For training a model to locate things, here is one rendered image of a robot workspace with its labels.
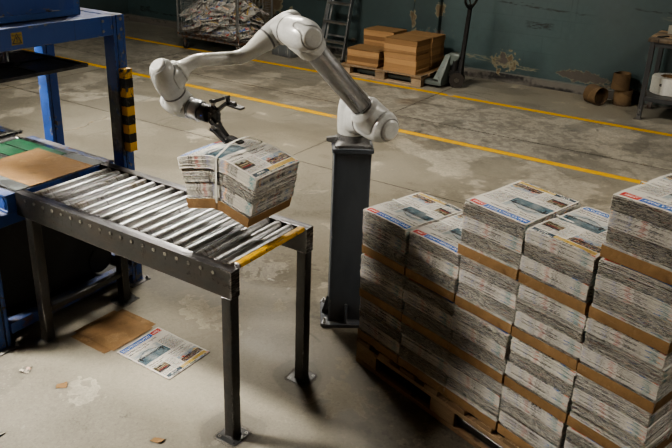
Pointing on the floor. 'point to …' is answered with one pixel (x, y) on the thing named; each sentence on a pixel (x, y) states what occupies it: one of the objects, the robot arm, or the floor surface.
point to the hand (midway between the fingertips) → (240, 124)
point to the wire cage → (222, 7)
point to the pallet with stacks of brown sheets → (397, 54)
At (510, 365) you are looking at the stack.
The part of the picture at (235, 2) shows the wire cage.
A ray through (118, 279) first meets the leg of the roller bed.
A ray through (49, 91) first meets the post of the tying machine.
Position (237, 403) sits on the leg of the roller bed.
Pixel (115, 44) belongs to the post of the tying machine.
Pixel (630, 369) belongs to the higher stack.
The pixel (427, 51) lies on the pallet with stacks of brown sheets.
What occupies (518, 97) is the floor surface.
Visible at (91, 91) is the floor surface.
